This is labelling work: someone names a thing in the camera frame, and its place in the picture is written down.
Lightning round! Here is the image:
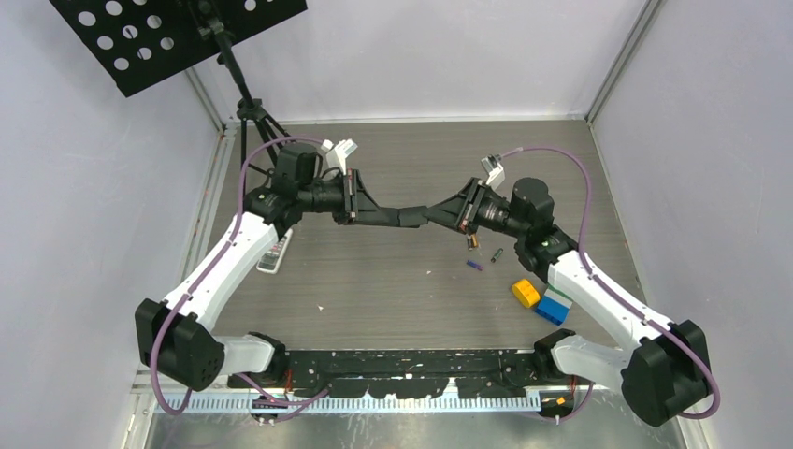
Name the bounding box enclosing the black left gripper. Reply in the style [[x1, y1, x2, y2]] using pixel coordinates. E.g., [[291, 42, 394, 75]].
[[298, 168, 389, 226]]

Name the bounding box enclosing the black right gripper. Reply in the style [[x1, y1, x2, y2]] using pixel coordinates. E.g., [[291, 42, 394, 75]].
[[424, 177, 528, 239]]

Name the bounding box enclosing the blue purple battery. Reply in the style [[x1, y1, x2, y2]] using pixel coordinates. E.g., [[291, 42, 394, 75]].
[[466, 260, 483, 271]]

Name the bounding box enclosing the green black battery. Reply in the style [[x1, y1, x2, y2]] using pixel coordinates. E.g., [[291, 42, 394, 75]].
[[490, 248, 504, 263]]

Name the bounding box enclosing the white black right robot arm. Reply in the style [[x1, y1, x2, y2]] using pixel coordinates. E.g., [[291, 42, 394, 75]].
[[424, 178, 720, 427]]

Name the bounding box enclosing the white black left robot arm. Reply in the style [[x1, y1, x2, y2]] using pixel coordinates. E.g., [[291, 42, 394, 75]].
[[135, 137, 425, 391]]

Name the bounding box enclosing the white air conditioner remote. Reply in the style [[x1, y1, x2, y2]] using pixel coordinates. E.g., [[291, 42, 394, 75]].
[[255, 229, 294, 275]]

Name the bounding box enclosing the yellow toy brick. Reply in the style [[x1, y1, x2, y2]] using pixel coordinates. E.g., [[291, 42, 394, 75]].
[[512, 279, 541, 309]]

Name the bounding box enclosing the blue green white brick stack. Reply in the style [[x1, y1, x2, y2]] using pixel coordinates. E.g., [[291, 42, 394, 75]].
[[534, 285, 573, 326]]

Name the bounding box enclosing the black music stand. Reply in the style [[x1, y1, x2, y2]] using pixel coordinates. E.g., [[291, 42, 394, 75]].
[[48, 0, 310, 199]]

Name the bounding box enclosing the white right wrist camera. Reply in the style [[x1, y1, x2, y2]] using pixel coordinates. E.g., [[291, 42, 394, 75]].
[[481, 154, 506, 190]]

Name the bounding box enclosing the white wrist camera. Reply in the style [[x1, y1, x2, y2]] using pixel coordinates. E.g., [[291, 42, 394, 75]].
[[321, 138, 358, 175], [481, 154, 506, 190]]

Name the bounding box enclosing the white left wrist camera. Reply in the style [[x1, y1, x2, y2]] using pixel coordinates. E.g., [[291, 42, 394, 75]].
[[321, 138, 358, 175]]

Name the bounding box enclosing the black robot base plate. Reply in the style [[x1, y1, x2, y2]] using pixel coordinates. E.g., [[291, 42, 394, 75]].
[[248, 349, 584, 405]]

